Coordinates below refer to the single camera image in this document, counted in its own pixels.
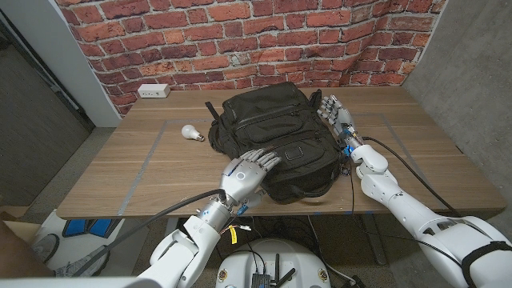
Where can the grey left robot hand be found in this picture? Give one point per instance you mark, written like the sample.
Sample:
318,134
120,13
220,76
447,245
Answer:
240,180

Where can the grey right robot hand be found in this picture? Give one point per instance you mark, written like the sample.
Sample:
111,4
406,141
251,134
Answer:
341,118

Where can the black backpack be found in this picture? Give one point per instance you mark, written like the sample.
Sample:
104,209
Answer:
280,128

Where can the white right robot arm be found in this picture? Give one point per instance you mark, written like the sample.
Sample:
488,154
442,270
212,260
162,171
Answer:
400,200

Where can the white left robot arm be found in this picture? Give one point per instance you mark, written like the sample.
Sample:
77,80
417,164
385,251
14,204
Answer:
188,248

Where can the white light bulb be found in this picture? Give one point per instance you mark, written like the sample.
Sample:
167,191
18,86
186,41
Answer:
189,131

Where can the white table leg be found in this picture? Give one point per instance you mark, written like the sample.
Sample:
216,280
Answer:
173,224

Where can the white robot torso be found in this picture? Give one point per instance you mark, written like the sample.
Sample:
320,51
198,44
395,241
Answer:
288,256

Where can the upright black antenna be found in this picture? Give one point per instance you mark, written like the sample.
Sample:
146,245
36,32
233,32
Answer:
277,266

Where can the red brick printed backdrop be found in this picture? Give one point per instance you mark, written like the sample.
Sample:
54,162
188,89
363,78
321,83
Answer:
280,40

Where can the black computer box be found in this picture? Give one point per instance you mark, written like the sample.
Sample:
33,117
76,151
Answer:
260,281

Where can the tilted black antenna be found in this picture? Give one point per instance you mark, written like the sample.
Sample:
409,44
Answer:
288,276

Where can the white power outlet box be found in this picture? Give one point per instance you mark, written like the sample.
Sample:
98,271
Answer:
153,90

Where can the grey table leg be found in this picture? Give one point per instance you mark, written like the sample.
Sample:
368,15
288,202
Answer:
376,244

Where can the black floor power adapter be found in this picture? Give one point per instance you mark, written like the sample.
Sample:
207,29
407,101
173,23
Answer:
357,283

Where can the blue floor pad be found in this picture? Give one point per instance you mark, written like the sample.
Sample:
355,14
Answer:
74,227

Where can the white floor mat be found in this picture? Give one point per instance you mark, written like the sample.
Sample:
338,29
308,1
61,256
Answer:
80,248

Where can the cardboard box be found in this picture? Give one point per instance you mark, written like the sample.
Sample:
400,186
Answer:
24,229

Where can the person in brown clothing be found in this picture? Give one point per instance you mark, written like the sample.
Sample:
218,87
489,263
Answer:
20,260

